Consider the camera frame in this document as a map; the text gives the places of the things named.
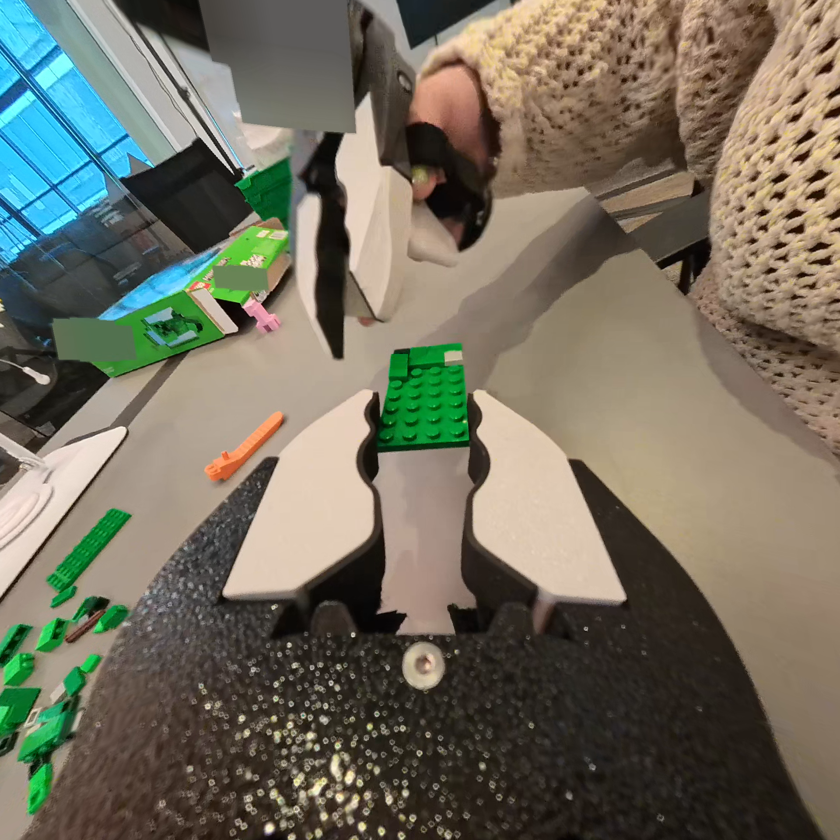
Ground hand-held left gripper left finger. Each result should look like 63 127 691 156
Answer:
220 390 386 613

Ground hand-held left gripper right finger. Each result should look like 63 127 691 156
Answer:
461 389 629 606

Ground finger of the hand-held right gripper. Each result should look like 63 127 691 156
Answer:
292 189 347 361
335 130 416 324

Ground green lego base plate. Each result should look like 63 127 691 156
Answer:
376 343 472 454

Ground person's right forearm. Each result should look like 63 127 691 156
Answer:
420 0 777 199

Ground pink lego pig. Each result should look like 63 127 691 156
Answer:
242 298 282 335

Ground orange lego brick separator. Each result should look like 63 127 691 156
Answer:
203 411 286 485

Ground green lego set box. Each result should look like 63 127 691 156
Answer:
92 220 294 379

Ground long green studded lego plate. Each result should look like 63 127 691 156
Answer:
45 508 133 592

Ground pile of loose lego pieces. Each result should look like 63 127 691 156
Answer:
0 585 133 816

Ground person's right hand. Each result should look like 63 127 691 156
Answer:
406 64 503 201

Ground green plastic storage crates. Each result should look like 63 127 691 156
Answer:
234 157 294 228

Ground white crumpled paper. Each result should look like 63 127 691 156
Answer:
238 121 296 175

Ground black chair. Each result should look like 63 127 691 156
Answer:
120 136 255 255

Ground black tripod stand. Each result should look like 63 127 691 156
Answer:
131 13 245 179

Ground white charging cable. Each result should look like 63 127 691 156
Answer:
0 357 53 389

